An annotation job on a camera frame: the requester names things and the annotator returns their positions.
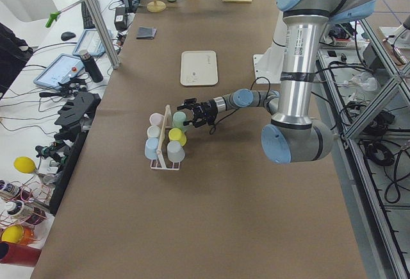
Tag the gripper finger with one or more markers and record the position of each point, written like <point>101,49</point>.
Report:
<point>189,104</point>
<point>197,121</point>

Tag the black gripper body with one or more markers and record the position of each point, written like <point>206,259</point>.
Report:
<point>209,106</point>

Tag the green plastic cup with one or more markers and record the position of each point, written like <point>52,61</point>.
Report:
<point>178,120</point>

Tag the cream rabbit tray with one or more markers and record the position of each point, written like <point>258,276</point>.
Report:
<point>198,68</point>

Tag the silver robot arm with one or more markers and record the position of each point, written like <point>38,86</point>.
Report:
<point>291,135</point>

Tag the yellow plastic cup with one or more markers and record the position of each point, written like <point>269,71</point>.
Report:
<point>176,134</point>

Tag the pink plastic cup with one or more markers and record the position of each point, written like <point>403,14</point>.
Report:
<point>156,119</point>

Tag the grey-blue plastic cup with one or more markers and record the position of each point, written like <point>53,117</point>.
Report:
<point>175,152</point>

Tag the cream white plastic cup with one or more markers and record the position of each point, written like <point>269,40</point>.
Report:
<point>153,131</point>

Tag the light blue plastic cup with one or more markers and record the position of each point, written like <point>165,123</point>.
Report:
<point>151,146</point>

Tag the wooden cup tree stand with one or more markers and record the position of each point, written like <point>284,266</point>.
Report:
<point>156,6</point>

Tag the grey folded cloth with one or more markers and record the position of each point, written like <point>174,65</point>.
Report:
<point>146,32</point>

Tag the black water bottle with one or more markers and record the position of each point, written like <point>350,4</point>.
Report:
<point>90,66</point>

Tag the upper teach pendant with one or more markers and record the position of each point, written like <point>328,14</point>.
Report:
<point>90,41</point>

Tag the teach pendant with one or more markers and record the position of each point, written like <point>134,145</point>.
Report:
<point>60,71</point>
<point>90,41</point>

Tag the lower teach pendant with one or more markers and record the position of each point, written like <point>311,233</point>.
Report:
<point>60,71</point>

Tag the black computer mouse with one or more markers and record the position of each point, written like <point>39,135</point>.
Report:
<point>67,35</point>

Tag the red cylinder can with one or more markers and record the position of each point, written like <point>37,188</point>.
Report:
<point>19,255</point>

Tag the white wire cup rack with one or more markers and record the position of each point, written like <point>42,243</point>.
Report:
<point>162,162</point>

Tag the white pedestal column base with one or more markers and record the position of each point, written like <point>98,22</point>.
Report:
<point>268,66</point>

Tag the aluminium frame post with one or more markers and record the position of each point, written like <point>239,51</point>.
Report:
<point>103,33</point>

